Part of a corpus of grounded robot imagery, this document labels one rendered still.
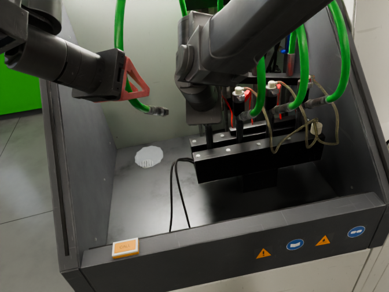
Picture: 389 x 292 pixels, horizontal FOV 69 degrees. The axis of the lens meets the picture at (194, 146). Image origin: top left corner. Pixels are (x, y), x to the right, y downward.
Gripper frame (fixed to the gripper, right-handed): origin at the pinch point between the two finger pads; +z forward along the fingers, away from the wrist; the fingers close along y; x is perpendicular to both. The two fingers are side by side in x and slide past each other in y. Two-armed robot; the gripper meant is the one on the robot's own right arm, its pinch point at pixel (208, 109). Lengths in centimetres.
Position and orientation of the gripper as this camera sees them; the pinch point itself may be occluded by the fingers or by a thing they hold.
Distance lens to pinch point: 62.4
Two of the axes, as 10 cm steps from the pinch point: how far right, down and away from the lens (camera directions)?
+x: -9.8, 0.5, 1.7
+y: -0.2, -9.9, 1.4
